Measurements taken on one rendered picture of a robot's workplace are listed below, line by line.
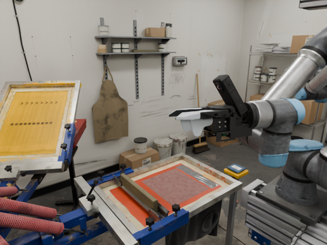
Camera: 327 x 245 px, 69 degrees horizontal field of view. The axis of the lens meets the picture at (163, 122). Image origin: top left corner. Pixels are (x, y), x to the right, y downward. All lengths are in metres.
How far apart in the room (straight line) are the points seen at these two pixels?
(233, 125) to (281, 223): 0.64
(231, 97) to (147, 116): 3.25
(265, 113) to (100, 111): 2.85
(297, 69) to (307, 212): 0.51
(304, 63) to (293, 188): 0.47
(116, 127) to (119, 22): 1.42
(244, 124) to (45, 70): 2.71
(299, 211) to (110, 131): 2.83
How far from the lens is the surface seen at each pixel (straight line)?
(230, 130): 0.60
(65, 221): 1.30
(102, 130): 3.40
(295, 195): 1.07
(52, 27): 3.15
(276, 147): 0.72
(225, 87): 0.60
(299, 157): 1.00
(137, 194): 1.43
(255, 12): 5.16
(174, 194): 1.55
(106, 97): 3.36
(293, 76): 0.87
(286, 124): 0.70
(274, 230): 1.19
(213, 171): 1.75
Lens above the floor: 1.83
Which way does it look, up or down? 18 degrees down
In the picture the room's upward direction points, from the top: straight up
